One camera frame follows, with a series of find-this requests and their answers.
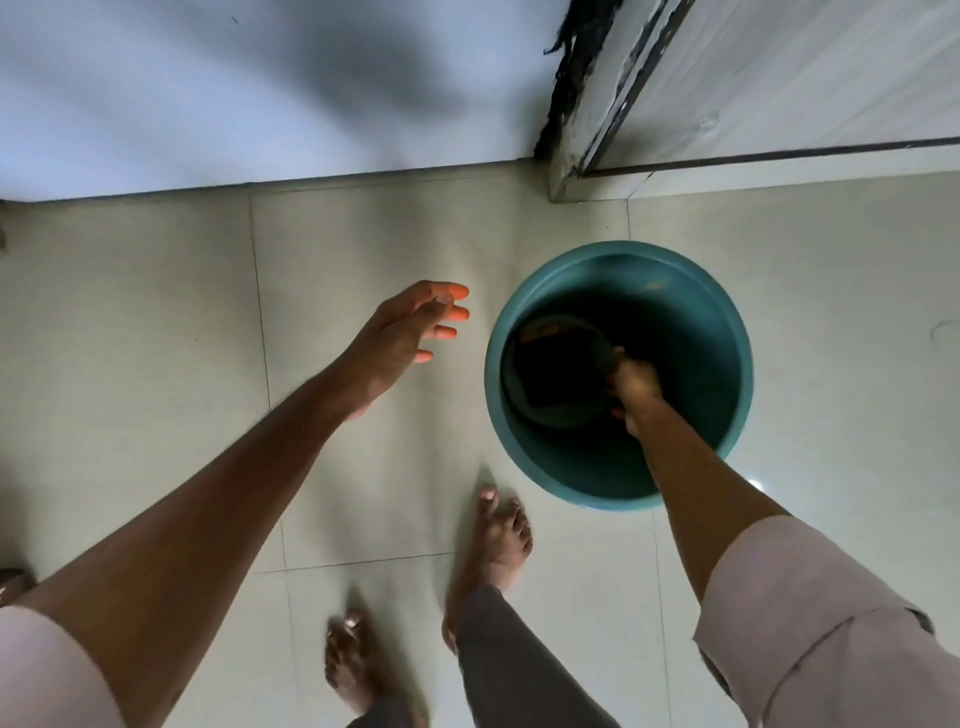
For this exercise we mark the person's left hand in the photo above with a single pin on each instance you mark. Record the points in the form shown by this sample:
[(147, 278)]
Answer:
[(386, 349)]

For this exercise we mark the green plastic bucket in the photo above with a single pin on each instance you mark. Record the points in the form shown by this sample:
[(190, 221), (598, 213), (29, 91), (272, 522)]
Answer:
[(675, 315)]

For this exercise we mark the white worn door frame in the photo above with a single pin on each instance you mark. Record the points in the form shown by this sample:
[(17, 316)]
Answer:
[(581, 112)]

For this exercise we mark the light pink shirt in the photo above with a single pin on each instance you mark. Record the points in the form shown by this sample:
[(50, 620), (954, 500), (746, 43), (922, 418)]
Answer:
[(832, 637)]

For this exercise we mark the person's right fingers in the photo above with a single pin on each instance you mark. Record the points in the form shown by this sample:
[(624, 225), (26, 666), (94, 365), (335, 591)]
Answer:
[(618, 379)]

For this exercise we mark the dark plastic mug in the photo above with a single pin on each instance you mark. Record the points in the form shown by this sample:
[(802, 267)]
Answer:
[(559, 371)]

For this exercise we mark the person's right hand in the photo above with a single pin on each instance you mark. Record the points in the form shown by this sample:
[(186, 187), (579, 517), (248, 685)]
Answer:
[(637, 386)]

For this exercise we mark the person's foot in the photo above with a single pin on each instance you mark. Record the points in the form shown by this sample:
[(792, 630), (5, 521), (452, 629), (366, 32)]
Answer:
[(352, 664), (495, 551)]

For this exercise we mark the person's right forearm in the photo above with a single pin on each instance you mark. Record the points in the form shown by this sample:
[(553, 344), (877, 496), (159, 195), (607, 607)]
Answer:
[(701, 495)]

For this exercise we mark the white door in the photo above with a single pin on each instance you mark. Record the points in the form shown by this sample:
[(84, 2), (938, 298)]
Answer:
[(810, 75)]

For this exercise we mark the person's left fingers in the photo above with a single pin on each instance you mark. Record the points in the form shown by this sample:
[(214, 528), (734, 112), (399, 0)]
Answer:
[(439, 294)]

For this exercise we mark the person's right foot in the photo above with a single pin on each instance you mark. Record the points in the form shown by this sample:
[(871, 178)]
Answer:
[(495, 551)]

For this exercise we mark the person's left forearm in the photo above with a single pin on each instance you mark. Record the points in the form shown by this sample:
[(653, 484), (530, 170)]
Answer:
[(202, 517)]

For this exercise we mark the person's left foot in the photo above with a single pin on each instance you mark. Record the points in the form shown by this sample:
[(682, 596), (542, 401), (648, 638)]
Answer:
[(352, 664)]

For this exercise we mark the grey trousers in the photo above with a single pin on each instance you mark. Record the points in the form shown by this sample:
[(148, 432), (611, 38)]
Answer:
[(510, 667)]

